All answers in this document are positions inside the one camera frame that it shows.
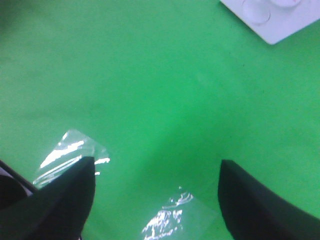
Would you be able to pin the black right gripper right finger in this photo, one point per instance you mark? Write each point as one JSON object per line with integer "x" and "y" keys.
{"x": 251, "y": 211}

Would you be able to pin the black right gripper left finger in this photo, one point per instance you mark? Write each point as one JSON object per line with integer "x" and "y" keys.
{"x": 57, "y": 211}

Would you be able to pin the round door release button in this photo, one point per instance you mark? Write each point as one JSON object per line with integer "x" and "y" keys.
{"x": 256, "y": 11}

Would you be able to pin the clear tape piece left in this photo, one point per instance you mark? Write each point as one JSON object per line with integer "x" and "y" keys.
{"x": 73, "y": 146}

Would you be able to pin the clear tape piece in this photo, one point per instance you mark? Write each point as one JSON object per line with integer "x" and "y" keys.
{"x": 182, "y": 217}
{"x": 73, "y": 146}

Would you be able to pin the clear tape piece right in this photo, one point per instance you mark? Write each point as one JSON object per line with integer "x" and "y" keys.
{"x": 182, "y": 217}

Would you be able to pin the white microwave oven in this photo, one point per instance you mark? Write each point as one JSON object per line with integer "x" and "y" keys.
{"x": 287, "y": 17}

